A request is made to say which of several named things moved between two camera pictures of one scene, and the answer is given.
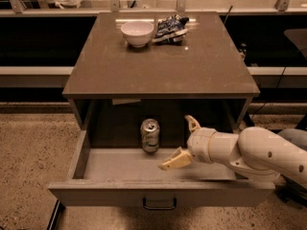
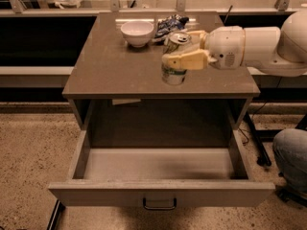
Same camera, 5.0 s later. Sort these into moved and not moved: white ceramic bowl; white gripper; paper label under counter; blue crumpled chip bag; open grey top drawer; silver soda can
Moved: silver soda can; white gripper
Not moved: open grey top drawer; paper label under counter; blue crumpled chip bag; white ceramic bowl
